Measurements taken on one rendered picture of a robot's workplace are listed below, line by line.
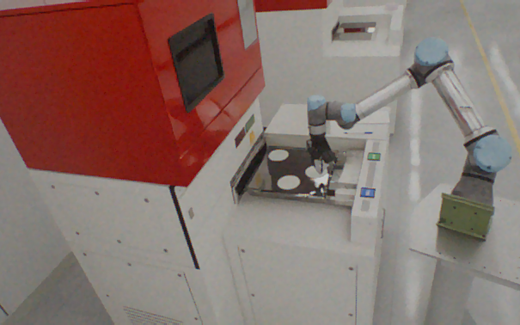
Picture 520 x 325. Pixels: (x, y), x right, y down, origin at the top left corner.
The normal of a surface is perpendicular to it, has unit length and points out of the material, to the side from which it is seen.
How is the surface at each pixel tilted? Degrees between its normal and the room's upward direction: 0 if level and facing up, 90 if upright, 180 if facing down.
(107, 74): 90
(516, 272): 0
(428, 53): 41
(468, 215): 90
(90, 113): 90
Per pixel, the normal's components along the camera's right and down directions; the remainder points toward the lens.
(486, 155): -0.29, -0.04
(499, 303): -0.13, -0.83
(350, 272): -0.33, 0.55
